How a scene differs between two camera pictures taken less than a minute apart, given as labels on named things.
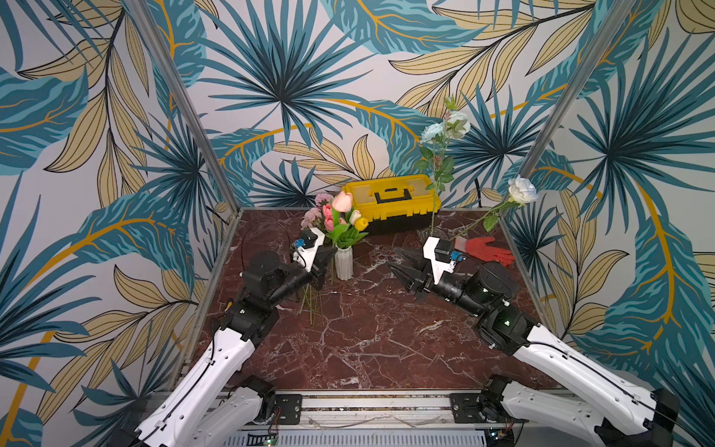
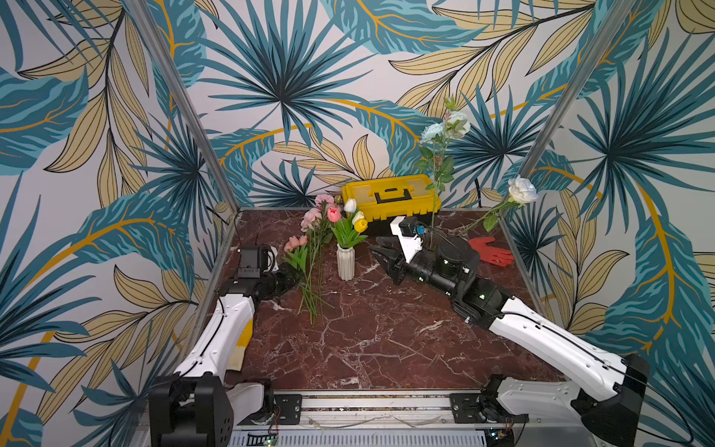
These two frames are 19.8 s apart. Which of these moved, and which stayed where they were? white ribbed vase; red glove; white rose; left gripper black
Moved: left gripper black
Stayed: white rose; white ribbed vase; red glove
